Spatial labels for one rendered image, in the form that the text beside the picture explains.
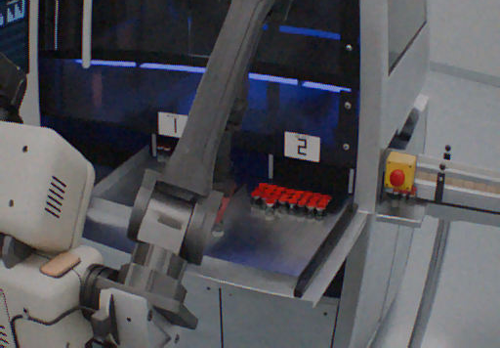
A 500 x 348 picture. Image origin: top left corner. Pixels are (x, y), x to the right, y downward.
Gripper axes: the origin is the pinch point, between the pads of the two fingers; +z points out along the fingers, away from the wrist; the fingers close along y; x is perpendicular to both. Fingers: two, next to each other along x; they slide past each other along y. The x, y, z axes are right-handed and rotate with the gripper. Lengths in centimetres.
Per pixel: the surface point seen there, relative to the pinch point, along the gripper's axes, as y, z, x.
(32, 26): 37, -34, 65
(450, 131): 318, 101, -98
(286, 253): 2.4, 9.1, -14.2
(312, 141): 27.3, -6.3, -16.2
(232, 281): -10.1, 9.1, -5.1
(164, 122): 36.0, -4.6, 21.6
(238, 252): 1.1, 9.1, -4.2
